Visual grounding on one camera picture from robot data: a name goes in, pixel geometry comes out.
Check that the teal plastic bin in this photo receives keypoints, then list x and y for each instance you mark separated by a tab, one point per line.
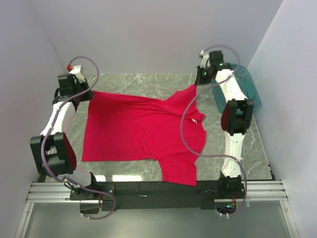
246	85

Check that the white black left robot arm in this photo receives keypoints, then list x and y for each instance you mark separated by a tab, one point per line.
58	151

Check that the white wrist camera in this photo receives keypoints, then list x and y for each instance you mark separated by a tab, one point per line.
77	71
205	59

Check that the red t shirt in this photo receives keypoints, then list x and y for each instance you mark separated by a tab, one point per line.
129	128

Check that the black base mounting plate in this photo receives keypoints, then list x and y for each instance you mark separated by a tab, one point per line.
161	195

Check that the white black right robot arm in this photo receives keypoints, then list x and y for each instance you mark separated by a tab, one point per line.
235	119

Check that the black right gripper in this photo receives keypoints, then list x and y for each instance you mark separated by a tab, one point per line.
199	80

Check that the aluminium front rail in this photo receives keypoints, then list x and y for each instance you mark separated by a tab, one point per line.
54	192

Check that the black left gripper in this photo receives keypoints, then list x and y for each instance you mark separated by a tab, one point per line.
88	95

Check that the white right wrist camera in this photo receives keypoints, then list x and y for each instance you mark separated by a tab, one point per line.
205	59

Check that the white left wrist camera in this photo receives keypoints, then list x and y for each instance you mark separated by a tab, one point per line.
77	71

